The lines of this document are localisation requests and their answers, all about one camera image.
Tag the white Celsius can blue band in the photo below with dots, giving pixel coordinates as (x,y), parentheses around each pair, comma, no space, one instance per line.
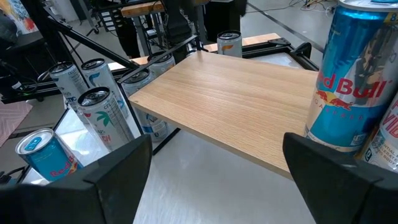
(136,81)

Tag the colourful cloth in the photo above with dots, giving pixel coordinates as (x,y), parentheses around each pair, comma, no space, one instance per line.
(21,18)

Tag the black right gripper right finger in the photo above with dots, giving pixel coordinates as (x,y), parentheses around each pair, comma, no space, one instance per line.
(326,186)

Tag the blue silver Red Bull can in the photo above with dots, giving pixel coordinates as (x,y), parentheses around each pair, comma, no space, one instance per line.
(351,77)
(46,158)

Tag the black device green light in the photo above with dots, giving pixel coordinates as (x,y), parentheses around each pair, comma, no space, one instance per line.
(12,81)

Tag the black diagonal rig strut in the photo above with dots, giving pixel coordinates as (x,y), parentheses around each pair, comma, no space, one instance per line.
(93,45)

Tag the black storage bin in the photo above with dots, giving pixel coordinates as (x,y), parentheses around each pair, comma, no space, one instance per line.
(224,15)

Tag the wooden workbench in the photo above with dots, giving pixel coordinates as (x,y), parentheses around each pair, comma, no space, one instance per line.
(140,8)

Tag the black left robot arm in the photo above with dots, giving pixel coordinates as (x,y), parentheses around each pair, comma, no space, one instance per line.
(177,25)

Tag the white Celsius Arctic can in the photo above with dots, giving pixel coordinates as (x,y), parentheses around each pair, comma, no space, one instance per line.
(66,82)

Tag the white Celsius can blue logo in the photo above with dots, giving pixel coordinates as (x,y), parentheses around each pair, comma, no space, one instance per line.
(99,77)

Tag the white Celsius Peach Vibe can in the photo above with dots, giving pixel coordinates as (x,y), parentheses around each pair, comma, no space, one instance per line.
(387,137)
(107,121)

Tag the white Celsius can orange logo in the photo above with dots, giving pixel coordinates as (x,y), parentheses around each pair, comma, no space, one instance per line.
(229,45)

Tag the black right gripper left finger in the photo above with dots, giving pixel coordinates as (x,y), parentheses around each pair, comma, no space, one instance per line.
(124,180)

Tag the small drawer cabinet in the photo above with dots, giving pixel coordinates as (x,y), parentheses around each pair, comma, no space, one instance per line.
(107,20)

